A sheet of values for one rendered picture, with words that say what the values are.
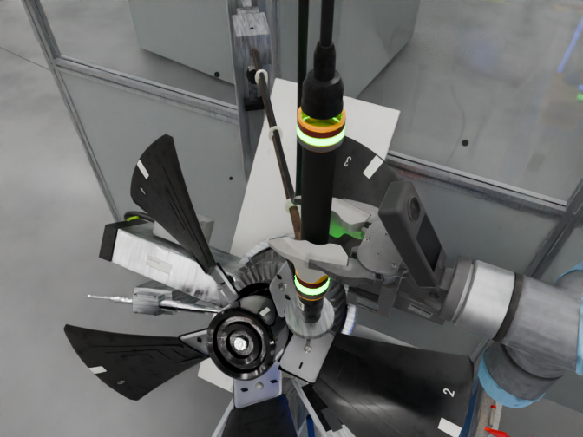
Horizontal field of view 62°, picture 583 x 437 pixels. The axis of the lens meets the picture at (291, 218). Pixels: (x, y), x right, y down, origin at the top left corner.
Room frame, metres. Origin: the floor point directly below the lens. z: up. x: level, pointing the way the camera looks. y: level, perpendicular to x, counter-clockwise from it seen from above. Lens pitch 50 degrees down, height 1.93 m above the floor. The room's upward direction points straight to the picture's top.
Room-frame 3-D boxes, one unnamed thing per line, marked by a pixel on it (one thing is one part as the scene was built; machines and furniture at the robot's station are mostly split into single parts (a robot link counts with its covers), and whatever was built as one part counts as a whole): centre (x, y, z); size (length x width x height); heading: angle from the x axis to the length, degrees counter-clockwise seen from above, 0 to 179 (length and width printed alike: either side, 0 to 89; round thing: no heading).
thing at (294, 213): (0.65, 0.03, 1.39); 0.54 x 0.01 x 0.01; 10
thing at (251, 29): (0.97, 0.09, 1.39); 0.10 x 0.07 x 0.08; 10
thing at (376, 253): (0.31, -0.13, 1.47); 0.12 x 0.08 x 0.09; 65
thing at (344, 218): (0.38, -0.05, 1.48); 0.09 x 0.03 x 0.06; 49
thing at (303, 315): (0.35, -0.03, 1.50); 0.04 x 0.04 x 0.46
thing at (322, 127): (0.35, -0.03, 1.65); 0.04 x 0.04 x 0.03
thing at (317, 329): (0.36, -0.02, 1.34); 0.09 x 0.07 x 0.10; 10
